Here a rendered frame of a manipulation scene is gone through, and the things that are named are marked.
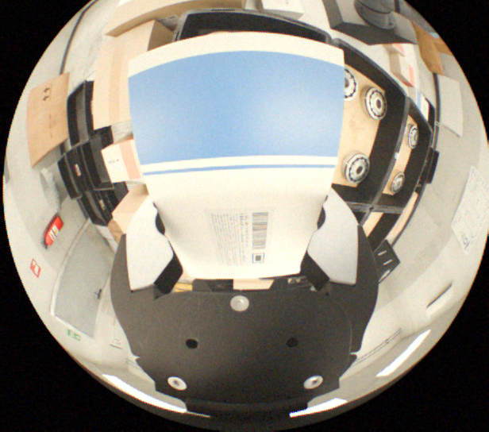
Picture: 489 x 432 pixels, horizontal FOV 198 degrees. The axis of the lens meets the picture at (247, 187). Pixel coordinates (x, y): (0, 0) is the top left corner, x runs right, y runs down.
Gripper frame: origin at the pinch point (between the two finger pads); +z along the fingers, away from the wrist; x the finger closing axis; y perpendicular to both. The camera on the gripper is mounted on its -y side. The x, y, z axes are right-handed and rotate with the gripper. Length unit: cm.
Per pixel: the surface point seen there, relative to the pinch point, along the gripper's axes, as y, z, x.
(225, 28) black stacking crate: -25.7, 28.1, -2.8
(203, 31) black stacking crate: -25.9, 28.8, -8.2
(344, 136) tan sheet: 2.2, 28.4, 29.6
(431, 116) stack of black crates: -33, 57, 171
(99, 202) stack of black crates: 53, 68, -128
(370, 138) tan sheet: 1.6, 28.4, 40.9
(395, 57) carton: -41, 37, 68
